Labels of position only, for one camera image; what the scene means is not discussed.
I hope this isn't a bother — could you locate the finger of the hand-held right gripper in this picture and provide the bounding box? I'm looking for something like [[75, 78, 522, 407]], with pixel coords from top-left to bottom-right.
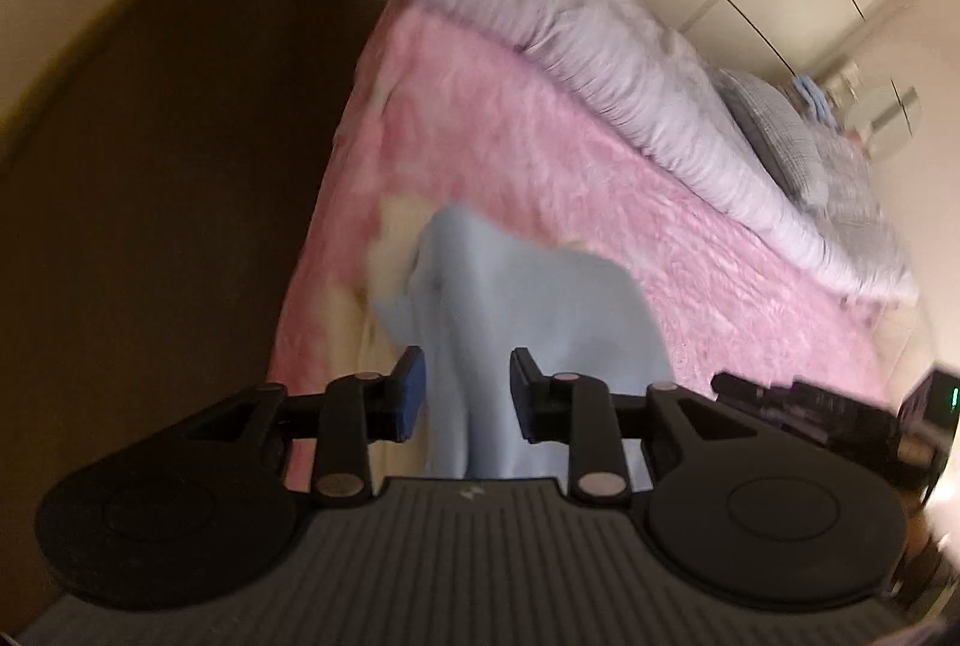
[[711, 372, 807, 426]]

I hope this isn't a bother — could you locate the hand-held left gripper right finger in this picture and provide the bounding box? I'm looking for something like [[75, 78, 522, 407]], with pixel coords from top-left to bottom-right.
[[510, 348, 740, 508]]

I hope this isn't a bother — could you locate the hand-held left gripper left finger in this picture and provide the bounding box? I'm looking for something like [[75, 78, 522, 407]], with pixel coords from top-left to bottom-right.
[[187, 346, 428, 506]]

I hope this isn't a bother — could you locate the light blue garment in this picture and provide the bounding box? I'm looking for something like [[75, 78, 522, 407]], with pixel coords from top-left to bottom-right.
[[371, 203, 676, 486]]

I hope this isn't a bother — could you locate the cream folded garment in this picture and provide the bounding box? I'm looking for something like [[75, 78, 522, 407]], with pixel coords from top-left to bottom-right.
[[330, 192, 597, 407]]

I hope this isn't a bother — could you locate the pink floral blanket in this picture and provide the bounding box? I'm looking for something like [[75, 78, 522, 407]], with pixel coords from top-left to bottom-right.
[[266, 4, 897, 489]]

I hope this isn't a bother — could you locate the grey checked pillow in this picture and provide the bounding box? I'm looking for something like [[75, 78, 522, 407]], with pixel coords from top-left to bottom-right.
[[720, 71, 830, 208]]

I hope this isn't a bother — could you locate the small blue cloth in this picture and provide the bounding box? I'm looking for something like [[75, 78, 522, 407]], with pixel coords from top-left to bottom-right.
[[793, 77, 835, 128]]

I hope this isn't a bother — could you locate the white dressing table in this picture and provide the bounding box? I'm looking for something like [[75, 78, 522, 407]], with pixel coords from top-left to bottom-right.
[[825, 62, 923, 155]]

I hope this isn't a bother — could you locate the striped lilac quilt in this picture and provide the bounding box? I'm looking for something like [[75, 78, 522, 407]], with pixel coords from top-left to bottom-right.
[[375, 0, 920, 306]]

